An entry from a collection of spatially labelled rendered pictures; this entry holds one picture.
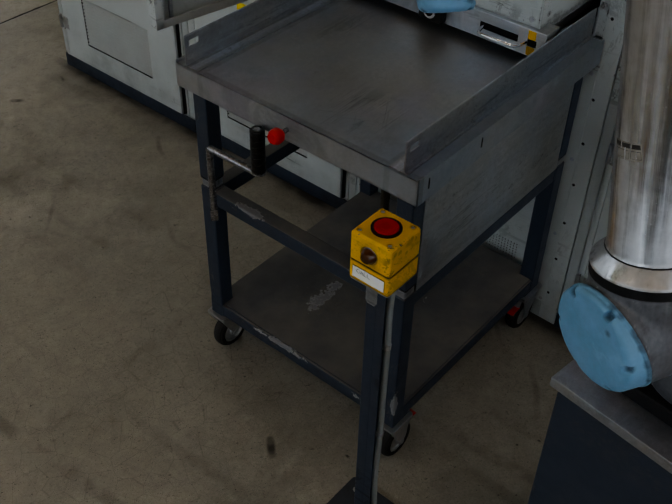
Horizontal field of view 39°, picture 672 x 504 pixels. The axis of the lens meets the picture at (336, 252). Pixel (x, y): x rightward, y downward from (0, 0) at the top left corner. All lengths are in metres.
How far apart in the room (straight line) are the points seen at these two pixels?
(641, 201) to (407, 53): 0.97
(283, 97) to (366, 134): 0.20
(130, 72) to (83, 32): 0.25
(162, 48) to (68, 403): 1.29
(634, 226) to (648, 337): 0.14
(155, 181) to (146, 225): 0.22
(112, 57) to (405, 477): 1.90
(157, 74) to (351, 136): 1.62
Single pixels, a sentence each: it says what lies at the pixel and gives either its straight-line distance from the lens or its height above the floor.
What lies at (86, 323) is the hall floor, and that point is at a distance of 2.63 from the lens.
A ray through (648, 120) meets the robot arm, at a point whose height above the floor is 1.26.
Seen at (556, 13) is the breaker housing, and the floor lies 0.94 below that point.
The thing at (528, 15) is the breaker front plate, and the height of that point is 0.95.
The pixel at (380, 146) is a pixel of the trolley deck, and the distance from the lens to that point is 1.73.
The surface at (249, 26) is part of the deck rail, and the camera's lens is 2.08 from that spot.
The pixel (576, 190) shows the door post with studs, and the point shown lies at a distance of 2.37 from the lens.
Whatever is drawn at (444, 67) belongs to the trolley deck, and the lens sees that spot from 1.99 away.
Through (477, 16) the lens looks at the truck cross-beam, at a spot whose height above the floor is 0.91.
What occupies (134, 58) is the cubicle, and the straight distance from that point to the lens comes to 3.36.
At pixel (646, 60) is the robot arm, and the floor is 1.32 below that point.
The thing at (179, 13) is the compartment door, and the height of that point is 0.85.
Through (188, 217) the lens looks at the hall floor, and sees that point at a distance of 2.93.
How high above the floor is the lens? 1.83
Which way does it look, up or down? 41 degrees down
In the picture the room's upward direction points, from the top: 2 degrees clockwise
